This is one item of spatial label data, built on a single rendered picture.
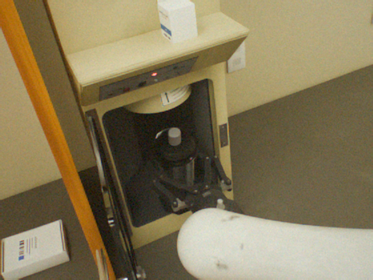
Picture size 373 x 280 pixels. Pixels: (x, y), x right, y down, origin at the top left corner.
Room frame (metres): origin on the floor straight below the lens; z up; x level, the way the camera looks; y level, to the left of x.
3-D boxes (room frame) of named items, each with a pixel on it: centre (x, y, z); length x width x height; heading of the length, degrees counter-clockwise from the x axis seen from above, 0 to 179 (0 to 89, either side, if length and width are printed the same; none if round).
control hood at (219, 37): (0.72, 0.03, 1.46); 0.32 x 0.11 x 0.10; 110
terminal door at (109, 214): (0.56, 0.16, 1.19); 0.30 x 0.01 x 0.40; 12
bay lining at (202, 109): (0.89, 0.10, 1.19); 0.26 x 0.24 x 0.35; 110
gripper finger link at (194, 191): (0.66, 0.04, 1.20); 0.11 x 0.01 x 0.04; 47
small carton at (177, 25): (0.74, -0.01, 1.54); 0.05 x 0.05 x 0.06; 22
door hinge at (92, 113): (0.72, 0.19, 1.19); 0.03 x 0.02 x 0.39; 110
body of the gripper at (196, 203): (0.61, -0.01, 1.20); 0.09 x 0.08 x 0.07; 20
